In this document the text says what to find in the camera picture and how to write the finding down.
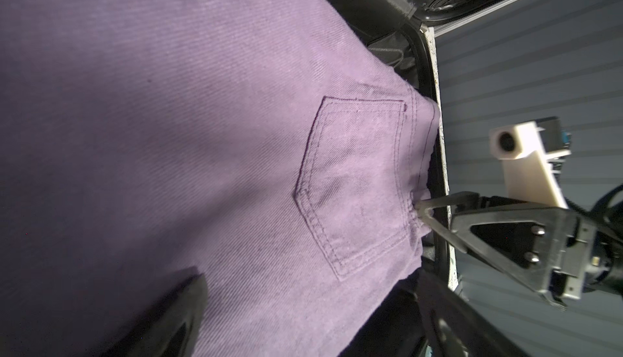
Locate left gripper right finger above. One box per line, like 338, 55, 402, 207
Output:
416, 270, 527, 357

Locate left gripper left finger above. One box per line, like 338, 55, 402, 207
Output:
100, 273, 209, 356

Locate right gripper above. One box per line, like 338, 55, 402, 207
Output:
415, 185, 622, 308

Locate purple jeans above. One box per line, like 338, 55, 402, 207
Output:
1, 0, 440, 356

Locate blue hard-shell suitcase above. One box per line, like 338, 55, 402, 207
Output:
298, 0, 531, 357

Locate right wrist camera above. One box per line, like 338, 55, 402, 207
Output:
489, 116, 571, 209

